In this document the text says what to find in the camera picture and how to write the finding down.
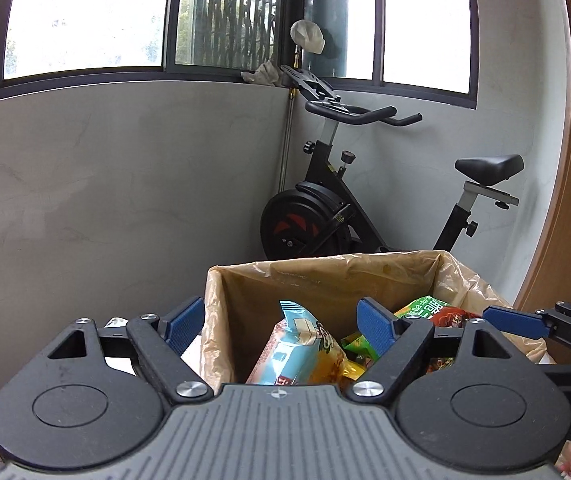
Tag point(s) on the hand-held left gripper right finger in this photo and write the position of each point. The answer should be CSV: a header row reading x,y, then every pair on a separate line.
x,y
375,322

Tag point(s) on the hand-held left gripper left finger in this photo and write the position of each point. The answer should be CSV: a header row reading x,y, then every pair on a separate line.
x,y
185,317

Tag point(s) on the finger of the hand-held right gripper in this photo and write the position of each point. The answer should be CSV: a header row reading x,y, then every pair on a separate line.
x,y
515,321

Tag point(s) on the green and red snack bag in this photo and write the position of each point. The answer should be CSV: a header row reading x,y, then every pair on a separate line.
x,y
430,310

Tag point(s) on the yellow chip bag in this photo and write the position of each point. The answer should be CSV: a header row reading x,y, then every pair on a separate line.
x,y
333,365

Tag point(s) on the taped brown cardboard box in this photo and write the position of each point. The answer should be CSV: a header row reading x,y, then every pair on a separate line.
x,y
315,295

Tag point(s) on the light blue snack packet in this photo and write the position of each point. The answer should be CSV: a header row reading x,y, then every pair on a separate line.
x,y
290,345

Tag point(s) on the black exercise bike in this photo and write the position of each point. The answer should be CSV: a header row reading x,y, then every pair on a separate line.
x,y
305,220

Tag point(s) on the brass metal pole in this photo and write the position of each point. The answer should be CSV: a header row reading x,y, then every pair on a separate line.
x,y
288,135

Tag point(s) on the beige rag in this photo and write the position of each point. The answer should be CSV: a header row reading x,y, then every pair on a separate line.
x,y
265,74

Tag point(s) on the dark framed window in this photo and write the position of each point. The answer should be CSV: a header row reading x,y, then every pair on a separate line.
x,y
170,10

